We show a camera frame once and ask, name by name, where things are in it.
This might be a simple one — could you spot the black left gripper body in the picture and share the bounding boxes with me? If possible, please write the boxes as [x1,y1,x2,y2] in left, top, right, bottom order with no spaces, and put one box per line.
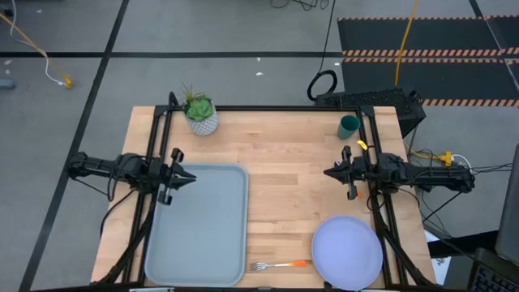
[156,148,186,206]

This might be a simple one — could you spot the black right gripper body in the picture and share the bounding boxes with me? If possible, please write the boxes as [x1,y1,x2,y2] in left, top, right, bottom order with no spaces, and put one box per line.
[342,145,368,201]

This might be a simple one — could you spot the green plastic cup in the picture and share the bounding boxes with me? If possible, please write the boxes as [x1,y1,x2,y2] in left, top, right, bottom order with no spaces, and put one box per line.
[337,114,361,140]

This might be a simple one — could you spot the grey plastic tray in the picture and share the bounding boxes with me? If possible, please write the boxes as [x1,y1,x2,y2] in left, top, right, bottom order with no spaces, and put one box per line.
[144,163,250,288]

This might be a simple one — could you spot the lavender round plate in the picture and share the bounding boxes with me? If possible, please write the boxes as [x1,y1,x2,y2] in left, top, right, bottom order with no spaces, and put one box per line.
[311,215,384,292]

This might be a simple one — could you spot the orange-handled metal fork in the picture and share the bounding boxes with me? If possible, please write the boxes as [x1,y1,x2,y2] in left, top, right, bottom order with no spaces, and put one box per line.
[249,260,308,273]

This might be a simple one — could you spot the succulent in white pot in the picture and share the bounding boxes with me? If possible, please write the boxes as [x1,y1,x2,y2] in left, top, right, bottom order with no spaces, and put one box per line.
[180,83,220,137]

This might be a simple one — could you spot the black perforated computer case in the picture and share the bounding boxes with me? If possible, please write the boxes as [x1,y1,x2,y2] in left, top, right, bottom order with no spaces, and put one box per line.
[315,87,427,138]

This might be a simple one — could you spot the white paper sheet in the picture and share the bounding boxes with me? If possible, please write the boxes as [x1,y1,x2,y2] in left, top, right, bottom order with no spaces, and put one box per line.
[425,230,452,285]

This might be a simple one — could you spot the black floor beam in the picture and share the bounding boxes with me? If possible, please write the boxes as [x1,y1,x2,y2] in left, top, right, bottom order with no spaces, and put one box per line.
[426,229,500,259]

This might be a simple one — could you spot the dark grey monitor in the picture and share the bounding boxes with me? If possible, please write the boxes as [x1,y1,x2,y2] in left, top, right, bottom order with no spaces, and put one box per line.
[494,144,519,267]

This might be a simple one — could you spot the black hazard-striped floor mat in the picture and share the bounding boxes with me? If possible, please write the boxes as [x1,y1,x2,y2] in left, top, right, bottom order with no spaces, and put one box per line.
[337,15,519,109]

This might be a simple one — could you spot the black keyboard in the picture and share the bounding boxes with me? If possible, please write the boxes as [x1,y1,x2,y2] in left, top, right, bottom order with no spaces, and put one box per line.
[468,247,519,292]

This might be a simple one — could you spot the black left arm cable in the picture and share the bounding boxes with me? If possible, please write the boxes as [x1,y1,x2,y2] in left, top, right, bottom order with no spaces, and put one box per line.
[99,188,137,240]

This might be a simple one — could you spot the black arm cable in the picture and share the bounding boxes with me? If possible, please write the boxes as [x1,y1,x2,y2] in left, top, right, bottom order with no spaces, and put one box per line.
[472,162,514,172]
[99,188,137,240]

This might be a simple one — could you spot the black aluminium table frame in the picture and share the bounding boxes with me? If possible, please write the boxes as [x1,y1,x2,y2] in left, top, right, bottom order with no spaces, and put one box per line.
[91,91,437,292]

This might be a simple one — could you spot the white power cable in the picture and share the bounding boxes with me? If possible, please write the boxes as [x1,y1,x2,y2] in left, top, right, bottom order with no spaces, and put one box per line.
[450,153,474,170]

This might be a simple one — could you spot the black looped floor cable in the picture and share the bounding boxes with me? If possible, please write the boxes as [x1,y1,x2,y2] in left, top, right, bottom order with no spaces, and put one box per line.
[307,0,338,102]

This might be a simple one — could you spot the long yellow cable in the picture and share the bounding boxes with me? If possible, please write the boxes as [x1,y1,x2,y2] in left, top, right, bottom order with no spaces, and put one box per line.
[395,0,421,87]

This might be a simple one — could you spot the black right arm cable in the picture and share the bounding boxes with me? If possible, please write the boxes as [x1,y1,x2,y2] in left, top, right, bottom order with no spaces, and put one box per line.
[472,162,514,172]

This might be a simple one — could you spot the yellow cable with plug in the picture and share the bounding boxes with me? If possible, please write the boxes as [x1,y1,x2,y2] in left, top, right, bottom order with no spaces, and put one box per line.
[0,11,74,89]

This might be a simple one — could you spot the thin white floor cable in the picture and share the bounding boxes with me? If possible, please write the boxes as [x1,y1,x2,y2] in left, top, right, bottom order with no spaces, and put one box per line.
[8,0,66,87]

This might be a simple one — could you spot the black cable bundle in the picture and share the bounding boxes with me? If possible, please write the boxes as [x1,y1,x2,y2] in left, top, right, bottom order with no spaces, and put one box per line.
[269,0,330,11]

